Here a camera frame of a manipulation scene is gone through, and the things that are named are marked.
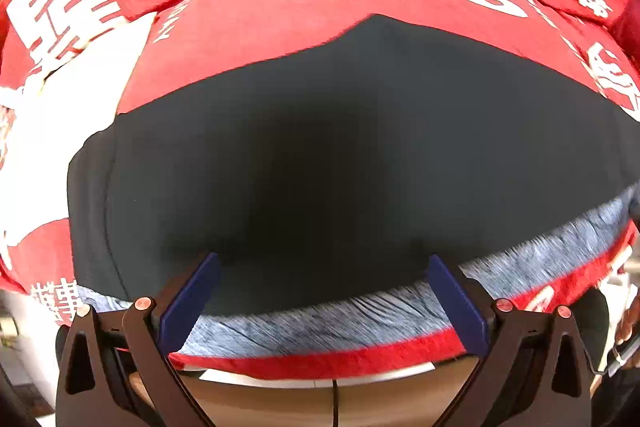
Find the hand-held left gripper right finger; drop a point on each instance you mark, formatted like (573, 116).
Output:
(457, 302)

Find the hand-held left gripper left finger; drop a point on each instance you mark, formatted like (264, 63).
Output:
(192, 297)

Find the black pants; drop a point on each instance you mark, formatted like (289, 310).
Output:
(325, 132)

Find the person's right forearm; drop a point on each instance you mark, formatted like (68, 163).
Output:
(617, 402)

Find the person's right hand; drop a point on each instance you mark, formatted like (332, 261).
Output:
(628, 324)

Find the grey patterned cloth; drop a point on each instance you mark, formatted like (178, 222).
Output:
(350, 322)

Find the wooden bed frame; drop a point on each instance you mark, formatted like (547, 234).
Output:
(280, 402)

